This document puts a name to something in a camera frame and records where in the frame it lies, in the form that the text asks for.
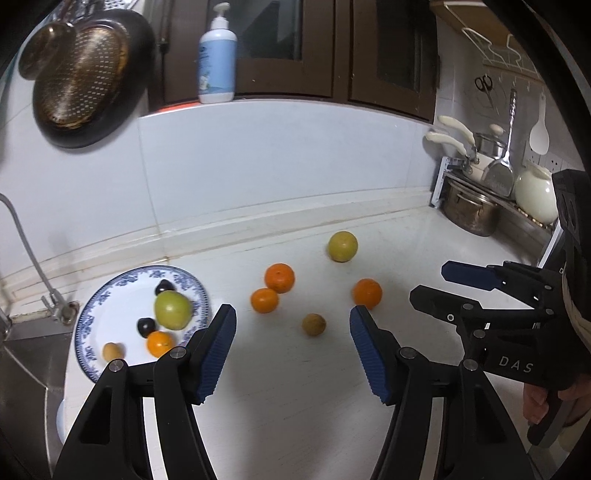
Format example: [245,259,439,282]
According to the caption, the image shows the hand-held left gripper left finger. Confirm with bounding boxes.
[53,303,238,480]

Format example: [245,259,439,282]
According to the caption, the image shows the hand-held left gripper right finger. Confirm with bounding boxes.
[349,305,536,480]

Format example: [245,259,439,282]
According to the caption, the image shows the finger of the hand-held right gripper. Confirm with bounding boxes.
[441,261,561,309]
[409,285,555,333]

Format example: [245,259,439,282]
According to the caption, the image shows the orange mandarin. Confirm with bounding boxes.
[250,288,280,315]
[353,278,383,309]
[264,263,296,294]
[146,330,175,357]

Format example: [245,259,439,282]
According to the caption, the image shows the large green orange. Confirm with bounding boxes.
[154,290,193,330]

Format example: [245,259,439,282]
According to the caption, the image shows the blue patterned white plate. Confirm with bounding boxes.
[75,266,212,383]

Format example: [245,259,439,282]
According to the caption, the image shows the person's right hand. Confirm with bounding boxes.
[523,383,591,428]

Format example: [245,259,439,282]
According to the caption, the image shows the large steel pot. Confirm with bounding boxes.
[442,179,503,237]

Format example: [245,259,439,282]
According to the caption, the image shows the white metal shelf rack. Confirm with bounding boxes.
[429,156,561,264]

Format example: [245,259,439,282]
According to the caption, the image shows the steel spatula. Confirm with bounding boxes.
[482,89,519,197]

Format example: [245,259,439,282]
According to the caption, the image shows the white ceramic pot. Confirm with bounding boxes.
[514,166,559,223]

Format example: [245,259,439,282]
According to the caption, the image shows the yellow-green citrus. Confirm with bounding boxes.
[328,231,358,263]

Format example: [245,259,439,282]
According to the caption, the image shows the white rice paddle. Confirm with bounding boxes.
[529,90,551,155]

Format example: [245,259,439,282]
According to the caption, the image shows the steel sink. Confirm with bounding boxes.
[0,318,75,462]

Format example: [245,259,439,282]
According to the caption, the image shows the black scissors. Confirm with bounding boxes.
[475,75,494,109]

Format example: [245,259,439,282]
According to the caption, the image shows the thin grey faucet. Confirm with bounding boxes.
[0,193,78,326]

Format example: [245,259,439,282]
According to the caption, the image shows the dark wooden window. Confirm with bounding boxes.
[143,0,439,123]

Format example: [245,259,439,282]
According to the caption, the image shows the black frying pan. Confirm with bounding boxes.
[32,0,155,149]

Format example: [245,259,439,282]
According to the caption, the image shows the white blue soap pump bottle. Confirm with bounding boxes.
[198,2,238,104]

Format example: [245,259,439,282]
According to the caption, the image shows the brass perforated colander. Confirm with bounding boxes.
[34,25,130,130]

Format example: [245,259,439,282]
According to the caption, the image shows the small brass strainer ladle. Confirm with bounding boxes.
[17,21,77,79]

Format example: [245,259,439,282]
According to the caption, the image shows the white saucepan cream handle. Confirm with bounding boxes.
[425,131,490,182]

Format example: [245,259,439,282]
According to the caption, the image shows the white wall power outlet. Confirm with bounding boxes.
[526,143,571,169]

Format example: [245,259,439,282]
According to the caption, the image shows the steel lidded saucepan cream handle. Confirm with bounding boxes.
[438,115,509,160]

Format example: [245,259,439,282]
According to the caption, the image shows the white wire wall rack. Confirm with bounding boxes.
[462,27,543,79]

